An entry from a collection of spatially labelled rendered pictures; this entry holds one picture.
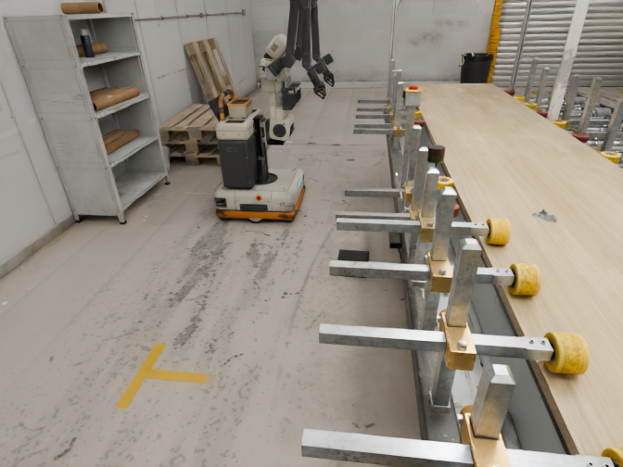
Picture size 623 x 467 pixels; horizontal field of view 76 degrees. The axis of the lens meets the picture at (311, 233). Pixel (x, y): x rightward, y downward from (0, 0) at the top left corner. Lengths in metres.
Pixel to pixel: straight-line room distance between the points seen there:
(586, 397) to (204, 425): 1.47
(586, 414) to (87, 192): 3.50
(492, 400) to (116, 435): 1.68
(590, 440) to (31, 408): 2.14
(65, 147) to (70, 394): 2.01
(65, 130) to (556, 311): 3.33
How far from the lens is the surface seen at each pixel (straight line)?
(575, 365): 0.96
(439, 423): 1.08
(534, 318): 1.11
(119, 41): 4.24
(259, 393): 2.03
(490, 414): 0.71
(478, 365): 1.35
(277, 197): 3.20
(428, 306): 1.20
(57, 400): 2.34
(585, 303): 1.22
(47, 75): 3.56
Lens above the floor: 1.56
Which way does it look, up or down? 30 degrees down
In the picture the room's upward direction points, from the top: 2 degrees counter-clockwise
